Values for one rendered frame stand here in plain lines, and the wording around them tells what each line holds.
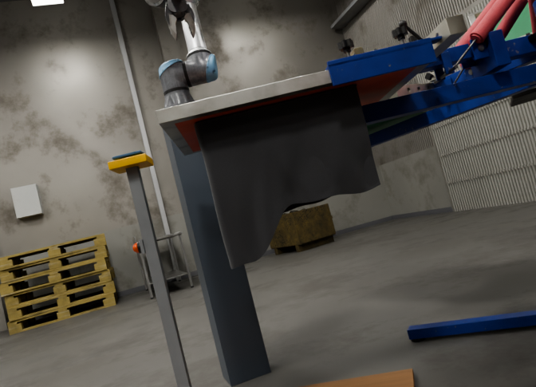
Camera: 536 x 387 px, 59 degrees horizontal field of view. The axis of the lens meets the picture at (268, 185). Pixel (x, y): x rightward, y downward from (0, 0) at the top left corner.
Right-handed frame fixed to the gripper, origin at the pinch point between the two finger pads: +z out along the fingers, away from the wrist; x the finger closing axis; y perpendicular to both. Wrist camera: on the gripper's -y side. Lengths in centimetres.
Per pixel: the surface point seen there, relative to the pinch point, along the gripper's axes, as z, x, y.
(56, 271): 72, 131, 548
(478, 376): 136, -56, -37
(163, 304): 92, 29, 2
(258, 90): 38, -6, -47
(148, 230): 66, 28, 2
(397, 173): 53, -467, 610
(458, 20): 34, -60, -65
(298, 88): 41, -16, -49
